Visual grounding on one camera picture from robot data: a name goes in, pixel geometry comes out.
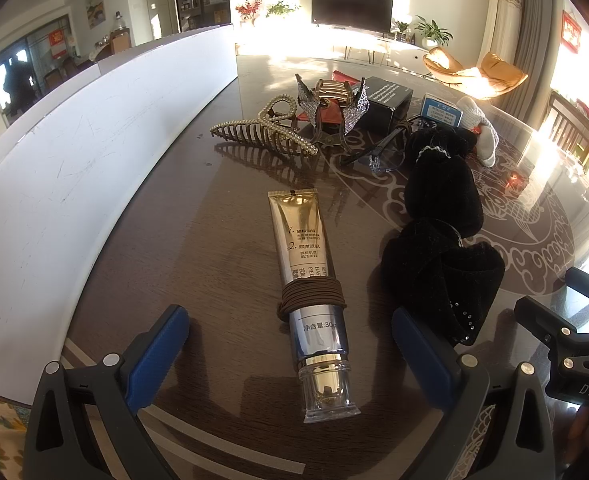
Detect black frame glasses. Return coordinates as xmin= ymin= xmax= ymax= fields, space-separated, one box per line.
xmin=341 ymin=115 xmax=425 ymax=176

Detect red window decoration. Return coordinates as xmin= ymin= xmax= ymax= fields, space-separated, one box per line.
xmin=560 ymin=11 xmax=582 ymax=52

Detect wooden dining chair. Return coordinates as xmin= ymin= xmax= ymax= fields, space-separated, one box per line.
xmin=544 ymin=90 xmax=589 ymax=156

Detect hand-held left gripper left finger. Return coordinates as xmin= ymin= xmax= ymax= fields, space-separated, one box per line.
xmin=23 ymin=304 xmax=190 ymax=480

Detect brown hair claw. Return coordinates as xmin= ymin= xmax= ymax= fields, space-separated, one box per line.
xmin=309 ymin=78 xmax=360 ymax=149

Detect rhinestone hair claw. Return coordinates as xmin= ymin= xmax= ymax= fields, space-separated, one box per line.
xmin=294 ymin=73 xmax=371 ymax=136

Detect grey curtain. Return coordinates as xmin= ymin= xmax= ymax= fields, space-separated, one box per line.
xmin=514 ymin=0 xmax=565 ymax=123

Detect red flower bouquet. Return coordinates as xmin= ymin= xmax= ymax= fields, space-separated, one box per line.
xmin=235 ymin=0 xmax=264 ymax=23

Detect small green leafy plant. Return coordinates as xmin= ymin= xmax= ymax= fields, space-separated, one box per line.
xmin=266 ymin=1 xmax=300 ymax=18

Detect orange lounge chair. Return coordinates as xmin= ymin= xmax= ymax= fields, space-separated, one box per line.
xmin=477 ymin=51 xmax=529 ymax=101
xmin=423 ymin=46 xmax=480 ymax=92

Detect white curtain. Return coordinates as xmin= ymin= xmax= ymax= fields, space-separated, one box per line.
xmin=477 ymin=0 xmax=523 ymax=68

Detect white board panel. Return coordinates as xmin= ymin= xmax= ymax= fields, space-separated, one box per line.
xmin=0 ymin=22 xmax=238 ymax=406

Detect large potted plant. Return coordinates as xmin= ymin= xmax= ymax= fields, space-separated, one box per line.
xmin=413 ymin=15 xmax=453 ymax=50

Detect brown hair tie bundle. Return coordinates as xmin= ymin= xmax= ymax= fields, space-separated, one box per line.
xmin=276 ymin=280 xmax=345 ymax=322

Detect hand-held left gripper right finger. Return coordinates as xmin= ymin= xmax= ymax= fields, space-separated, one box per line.
xmin=391 ymin=306 xmax=570 ymax=480

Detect black velvet hair bow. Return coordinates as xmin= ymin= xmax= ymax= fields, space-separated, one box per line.
xmin=380 ymin=127 xmax=506 ymax=347

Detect blue white medicine box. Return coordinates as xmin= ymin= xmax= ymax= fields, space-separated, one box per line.
xmin=421 ymin=93 xmax=464 ymax=128

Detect black cardboard box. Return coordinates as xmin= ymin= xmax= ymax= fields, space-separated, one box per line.
xmin=359 ymin=76 xmax=414 ymax=133

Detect wall painting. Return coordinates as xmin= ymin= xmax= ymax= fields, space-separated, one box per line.
xmin=85 ymin=0 xmax=106 ymax=29

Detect gold pearl hair claw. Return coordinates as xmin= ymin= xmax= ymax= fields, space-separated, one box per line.
xmin=210 ymin=94 xmax=319 ymax=161

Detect gold cosmetic tube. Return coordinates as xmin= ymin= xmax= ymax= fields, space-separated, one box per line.
xmin=267 ymin=187 xmax=361 ymax=423

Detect black flat television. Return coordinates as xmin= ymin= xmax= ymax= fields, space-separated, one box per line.
xmin=311 ymin=0 xmax=394 ymax=36

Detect dark patterned glass desktop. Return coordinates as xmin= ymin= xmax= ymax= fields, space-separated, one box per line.
xmin=59 ymin=52 xmax=589 ymax=480

